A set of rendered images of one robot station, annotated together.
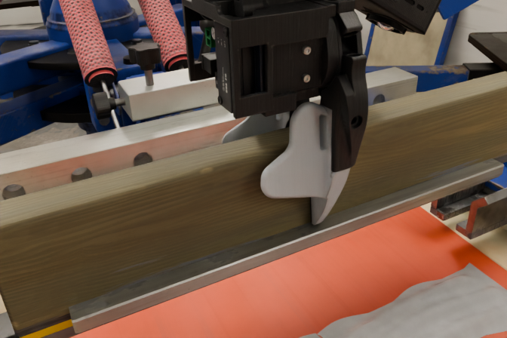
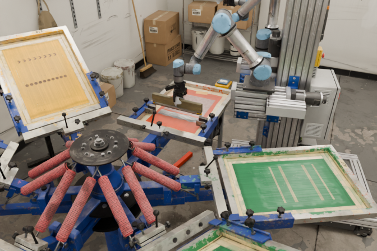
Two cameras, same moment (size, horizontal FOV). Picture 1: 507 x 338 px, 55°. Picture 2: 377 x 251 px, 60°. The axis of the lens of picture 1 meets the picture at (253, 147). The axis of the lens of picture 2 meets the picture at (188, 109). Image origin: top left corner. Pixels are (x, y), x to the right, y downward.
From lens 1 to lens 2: 2.52 m
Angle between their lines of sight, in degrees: 104
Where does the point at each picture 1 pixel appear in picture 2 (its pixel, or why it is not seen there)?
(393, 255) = (160, 117)
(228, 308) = (180, 124)
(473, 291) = (162, 111)
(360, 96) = not seen: hidden behind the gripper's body
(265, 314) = (178, 121)
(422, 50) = not seen: outside the picture
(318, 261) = (166, 121)
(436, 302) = (166, 113)
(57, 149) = (178, 133)
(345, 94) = not seen: hidden behind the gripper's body
